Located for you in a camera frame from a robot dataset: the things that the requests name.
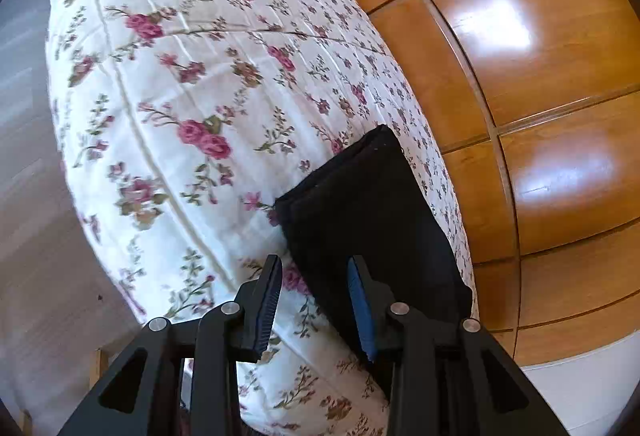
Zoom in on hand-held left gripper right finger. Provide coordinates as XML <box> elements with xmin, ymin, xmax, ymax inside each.
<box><xmin>347</xmin><ymin>255</ymin><xmax>571</xmax><ymax>436</ymax></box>

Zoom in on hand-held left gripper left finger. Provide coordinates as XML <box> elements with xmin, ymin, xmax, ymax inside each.
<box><xmin>57</xmin><ymin>255</ymin><xmax>284</xmax><ymax>436</ymax></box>

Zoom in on black pants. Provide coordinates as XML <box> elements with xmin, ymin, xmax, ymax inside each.
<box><xmin>274</xmin><ymin>123</ymin><xmax>475</xmax><ymax>362</ymax></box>

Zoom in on floral quilted bedspread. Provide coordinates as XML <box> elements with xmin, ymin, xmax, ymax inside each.
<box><xmin>45</xmin><ymin>0</ymin><xmax>476</xmax><ymax>436</ymax></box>

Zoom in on wooden bed frame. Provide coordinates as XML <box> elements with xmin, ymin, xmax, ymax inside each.
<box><xmin>20</xmin><ymin>348</ymin><xmax>108</xmax><ymax>436</ymax></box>

